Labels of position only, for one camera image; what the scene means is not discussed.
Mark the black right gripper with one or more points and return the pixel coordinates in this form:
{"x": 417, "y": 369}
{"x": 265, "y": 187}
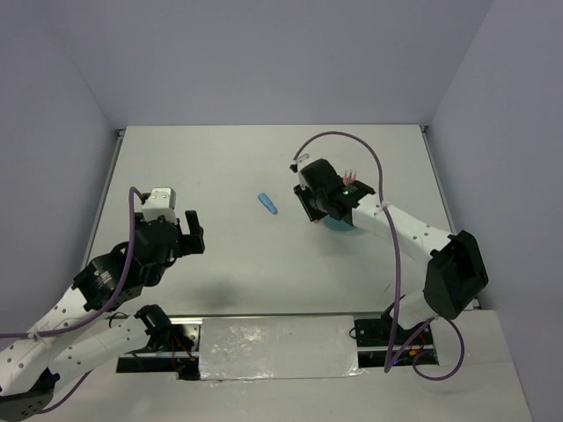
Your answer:
{"x": 313, "y": 213}

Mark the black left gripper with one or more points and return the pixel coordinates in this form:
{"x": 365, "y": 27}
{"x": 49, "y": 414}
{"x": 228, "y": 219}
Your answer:
{"x": 193, "y": 243}

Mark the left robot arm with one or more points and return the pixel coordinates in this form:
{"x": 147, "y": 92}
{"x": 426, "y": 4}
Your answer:
{"x": 81, "y": 332}

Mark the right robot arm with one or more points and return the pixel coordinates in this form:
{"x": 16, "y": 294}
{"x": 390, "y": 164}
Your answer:
{"x": 454, "y": 270}

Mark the teal round desk organizer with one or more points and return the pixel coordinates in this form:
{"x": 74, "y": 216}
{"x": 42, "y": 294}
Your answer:
{"x": 337, "y": 225}

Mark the blue translucent case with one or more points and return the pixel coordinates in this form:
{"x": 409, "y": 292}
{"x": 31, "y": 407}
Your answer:
{"x": 268, "y": 203}

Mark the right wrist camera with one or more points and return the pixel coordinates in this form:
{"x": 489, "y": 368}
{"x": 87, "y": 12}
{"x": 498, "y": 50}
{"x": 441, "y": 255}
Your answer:
{"x": 298, "y": 164}

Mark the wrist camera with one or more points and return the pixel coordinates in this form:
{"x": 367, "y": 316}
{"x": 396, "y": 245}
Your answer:
{"x": 298, "y": 164}
{"x": 160, "y": 202}

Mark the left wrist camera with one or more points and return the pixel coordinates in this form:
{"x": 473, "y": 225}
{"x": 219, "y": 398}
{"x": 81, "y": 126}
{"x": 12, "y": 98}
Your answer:
{"x": 160, "y": 202}

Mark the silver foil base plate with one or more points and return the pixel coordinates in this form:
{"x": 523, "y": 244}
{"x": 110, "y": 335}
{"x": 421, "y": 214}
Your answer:
{"x": 262, "y": 348}

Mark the black mounting rail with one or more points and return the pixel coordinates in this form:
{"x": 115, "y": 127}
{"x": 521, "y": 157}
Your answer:
{"x": 371, "y": 335}

